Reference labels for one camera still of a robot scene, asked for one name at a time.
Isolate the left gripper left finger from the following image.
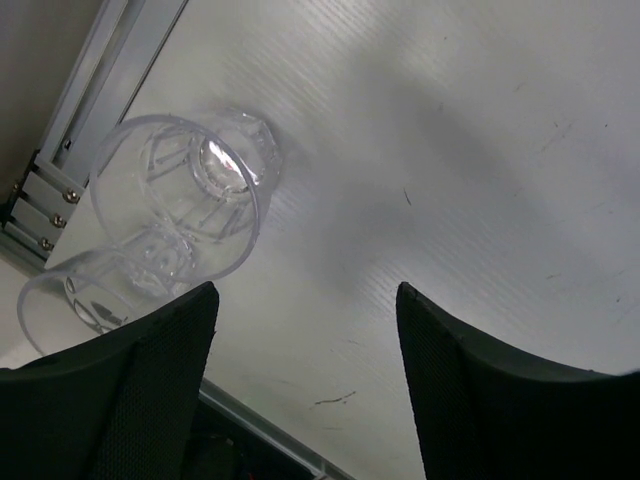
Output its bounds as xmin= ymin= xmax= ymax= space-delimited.
xmin=1 ymin=282 xmax=219 ymax=479

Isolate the aluminium frame rail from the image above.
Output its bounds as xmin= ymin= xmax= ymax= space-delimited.
xmin=1 ymin=1 xmax=186 ymax=271

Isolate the clear plastic cup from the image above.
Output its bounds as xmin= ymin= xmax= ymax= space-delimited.
xmin=17 ymin=232 xmax=194 ymax=356
xmin=89 ymin=108 xmax=283 ymax=283

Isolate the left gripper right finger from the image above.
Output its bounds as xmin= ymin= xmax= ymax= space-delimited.
xmin=396 ymin=283 xmax=639 ymax=479

